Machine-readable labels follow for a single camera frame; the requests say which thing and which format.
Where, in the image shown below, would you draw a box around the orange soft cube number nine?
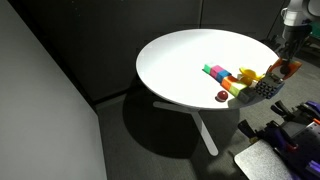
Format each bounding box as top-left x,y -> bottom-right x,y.
266,58 -> 303,82

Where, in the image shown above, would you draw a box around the grey perforated plate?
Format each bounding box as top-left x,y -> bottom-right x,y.
293,121 -> 320,158

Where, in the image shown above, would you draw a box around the purple clamp black handles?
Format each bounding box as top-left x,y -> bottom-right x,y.
270,99 -> 320,124

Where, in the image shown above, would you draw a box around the yellow ball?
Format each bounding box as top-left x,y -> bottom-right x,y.
240,75 -> 253,87

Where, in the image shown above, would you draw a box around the white table leg base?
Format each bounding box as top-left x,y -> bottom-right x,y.
152,99 -> 220,157

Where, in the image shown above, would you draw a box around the magenta wooden block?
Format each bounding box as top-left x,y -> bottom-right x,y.
209,65 -> 225,79

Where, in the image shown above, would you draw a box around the blue wooden block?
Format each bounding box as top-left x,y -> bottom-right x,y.
215,69 -> 232,84

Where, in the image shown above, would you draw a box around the dark red ball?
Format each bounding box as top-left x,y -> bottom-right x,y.
216,89 -> 230,102

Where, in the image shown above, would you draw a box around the orange wooden block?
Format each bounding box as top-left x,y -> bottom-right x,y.
221,75 -> 239,91

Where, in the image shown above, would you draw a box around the yellow banana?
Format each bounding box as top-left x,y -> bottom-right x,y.
238,66 -> 264,83

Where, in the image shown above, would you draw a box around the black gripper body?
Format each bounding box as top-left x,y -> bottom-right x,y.
282,23 -> 313,51

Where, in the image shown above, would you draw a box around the grey wooden block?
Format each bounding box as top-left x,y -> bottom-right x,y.
238,87 -> 258,104

